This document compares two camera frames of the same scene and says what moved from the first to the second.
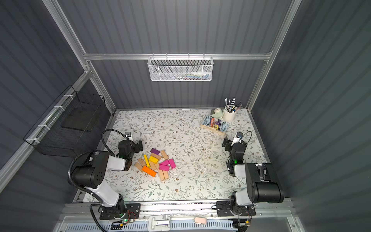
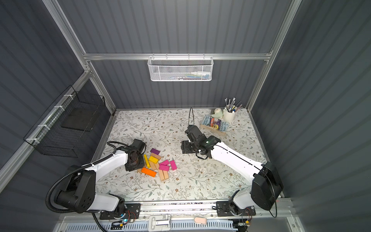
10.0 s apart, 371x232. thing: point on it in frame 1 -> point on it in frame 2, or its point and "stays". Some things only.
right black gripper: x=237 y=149 -> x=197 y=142
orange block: x=150 y=171 stays
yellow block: x=153 y=159 stays
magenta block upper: x=165 y=162 stays
